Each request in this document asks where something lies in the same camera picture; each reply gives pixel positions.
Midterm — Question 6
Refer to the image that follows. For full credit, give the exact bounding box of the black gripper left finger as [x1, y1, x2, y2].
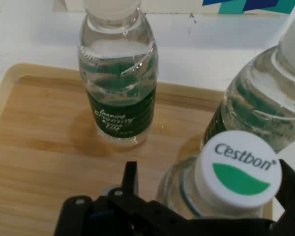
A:
[55, 161, 195, 236]

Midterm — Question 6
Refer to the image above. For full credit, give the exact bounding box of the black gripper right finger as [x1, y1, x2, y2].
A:
[270, 158, 295, 236]

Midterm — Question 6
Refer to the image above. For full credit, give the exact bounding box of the clear water bottle green label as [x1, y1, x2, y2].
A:
[201, 11, 295, 154]
[77, 0, 159, 148]
[156, 130, 283, 219]

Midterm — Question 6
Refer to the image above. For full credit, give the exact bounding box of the light wooden tray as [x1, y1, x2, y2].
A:
[0, 62, 286, 236]

